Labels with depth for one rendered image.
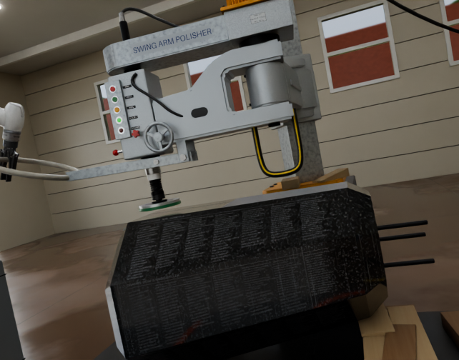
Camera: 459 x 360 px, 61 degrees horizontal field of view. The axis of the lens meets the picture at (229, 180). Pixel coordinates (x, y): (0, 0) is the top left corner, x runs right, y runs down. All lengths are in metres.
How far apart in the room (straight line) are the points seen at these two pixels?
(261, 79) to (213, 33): 0.31
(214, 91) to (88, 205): 8.31
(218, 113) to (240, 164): 6.30
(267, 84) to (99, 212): 8.28
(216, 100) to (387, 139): 6.19
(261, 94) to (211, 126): 0.28
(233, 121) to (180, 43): 0.45
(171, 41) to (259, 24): 0.42
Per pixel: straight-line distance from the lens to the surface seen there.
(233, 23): 1.92
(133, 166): 2.05
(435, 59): 8.06
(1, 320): 1.76
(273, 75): 1.88
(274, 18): 1.91
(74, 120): 10.05
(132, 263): 1.81
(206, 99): 1.90
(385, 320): 1.86
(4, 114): 2.51
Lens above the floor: 1.01
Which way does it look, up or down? 3 degrees down
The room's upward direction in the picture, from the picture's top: 11 degrees counter-clockwise
